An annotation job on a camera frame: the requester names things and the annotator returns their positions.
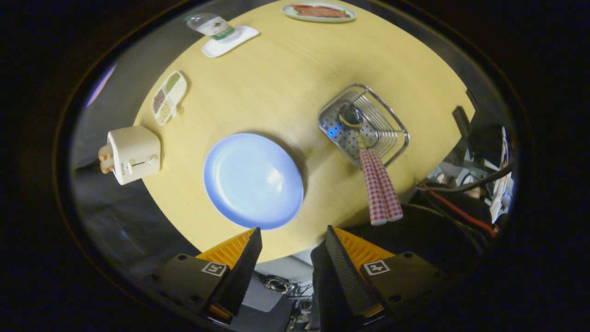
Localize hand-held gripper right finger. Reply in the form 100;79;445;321
324;225;443;326

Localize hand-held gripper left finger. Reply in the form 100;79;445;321
150;227;262;323

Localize fork with red checked handle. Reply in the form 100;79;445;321
365;138;404;222

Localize spoon with red checked handle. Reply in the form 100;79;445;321
340;104;389;226

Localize grey box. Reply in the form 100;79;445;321
228;272;295;332

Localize blue round plate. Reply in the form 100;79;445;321
203;133;304;230

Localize black backdrop cloth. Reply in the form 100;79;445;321
69;0;259;296

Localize white toaster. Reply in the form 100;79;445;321
107;125;161;185

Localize white divided dish with beans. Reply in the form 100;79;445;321
152;71;188;126

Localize black table clamp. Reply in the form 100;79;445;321
453;106;472;139

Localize white square coaster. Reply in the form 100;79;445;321
202;25;260;58

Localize clear water bottle green cap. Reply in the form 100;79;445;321
183;12;236;42

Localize small pale green plate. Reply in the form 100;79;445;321
282;1;357;23

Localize red meat slices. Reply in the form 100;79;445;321
291;4;351;19

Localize red cable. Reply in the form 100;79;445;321
426;189;497;238

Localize thick black cable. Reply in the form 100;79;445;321
415;162;515;193

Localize metal wire drain basket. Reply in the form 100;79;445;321
318;83;410;169

